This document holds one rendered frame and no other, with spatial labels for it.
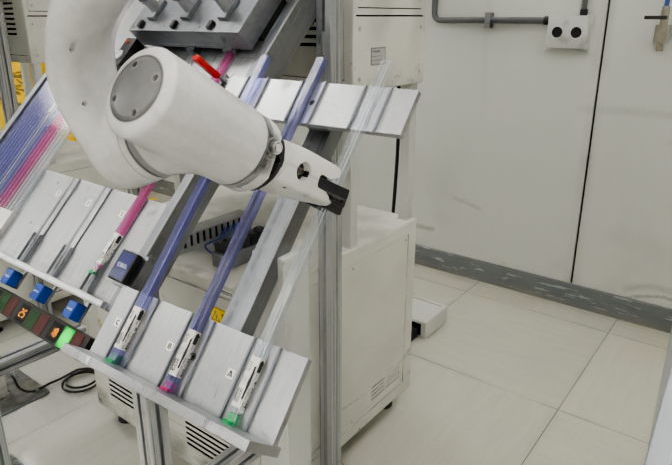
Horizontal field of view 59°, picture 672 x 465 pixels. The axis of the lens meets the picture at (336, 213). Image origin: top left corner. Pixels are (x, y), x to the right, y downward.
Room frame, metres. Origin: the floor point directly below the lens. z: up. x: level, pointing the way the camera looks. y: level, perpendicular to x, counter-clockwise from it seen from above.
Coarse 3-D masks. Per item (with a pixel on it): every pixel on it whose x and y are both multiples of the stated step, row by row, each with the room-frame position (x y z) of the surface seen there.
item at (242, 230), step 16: (320, 64) 0.89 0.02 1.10; (304, 96) 0.86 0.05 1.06; (288, 128) 0.83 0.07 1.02; (256, 192) 0.78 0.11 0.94; (256, 208) 0.77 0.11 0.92; (240, 224) 0.75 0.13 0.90; (240, 240) 0.74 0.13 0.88; (224, 256) 0.73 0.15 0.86; (224, 272) 0.71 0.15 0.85; (208, 288) 0.71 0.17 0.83; (208, 304) 0.69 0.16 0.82; (176, 384) 0.64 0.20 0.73
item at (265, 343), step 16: (384, 64) 0.83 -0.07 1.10; (384, 80) 0.82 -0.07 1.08; (368, 96) 0.81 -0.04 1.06; (368, 112) 0.79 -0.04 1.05; (352, 128) 0.78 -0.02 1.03; (352, 144) 0.76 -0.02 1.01; (320, 208) 0.71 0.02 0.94; (320, 224) 0.70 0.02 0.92; (304, 240) 0.69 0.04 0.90; (304, 256) 0.68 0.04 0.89; (288, 288) 0.65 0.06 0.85; (288, 304) 0.65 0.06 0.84; (272, 320) 0.63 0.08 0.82; (272, 336) 0.62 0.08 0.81; (256, 352) 0.61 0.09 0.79; (240, 416) 0.57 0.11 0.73
